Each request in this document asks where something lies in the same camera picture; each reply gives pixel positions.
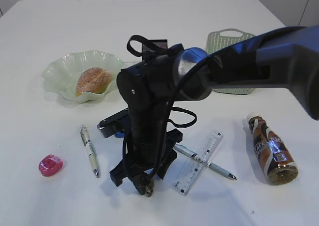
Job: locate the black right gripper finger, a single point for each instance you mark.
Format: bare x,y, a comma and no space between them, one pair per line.
140,181

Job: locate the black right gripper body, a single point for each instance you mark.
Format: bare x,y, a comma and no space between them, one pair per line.
147,87

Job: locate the sugared bread bun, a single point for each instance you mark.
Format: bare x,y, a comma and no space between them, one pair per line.
94,80

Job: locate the brown coffee drink bottle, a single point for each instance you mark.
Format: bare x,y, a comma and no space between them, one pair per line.
275,160

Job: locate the grey paper ball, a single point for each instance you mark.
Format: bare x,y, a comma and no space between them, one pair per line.
149,189

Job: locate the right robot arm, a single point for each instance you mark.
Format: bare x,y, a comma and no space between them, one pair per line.
283,58

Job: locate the black mesh pen holder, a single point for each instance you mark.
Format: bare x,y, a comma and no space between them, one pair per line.
159,45

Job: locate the grey grip right pen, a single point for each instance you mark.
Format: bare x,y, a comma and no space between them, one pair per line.
214,167

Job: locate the green wavy glass plate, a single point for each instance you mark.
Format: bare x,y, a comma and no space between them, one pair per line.
62,75

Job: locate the beige retractable pen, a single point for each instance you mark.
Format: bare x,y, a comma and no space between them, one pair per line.
90,150

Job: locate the green plastic woven basket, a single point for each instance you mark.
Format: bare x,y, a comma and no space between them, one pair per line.
218,40

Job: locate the clear plastic ruler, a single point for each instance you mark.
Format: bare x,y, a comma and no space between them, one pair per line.
192,169

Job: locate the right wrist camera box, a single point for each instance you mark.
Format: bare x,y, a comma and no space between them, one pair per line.
119,122

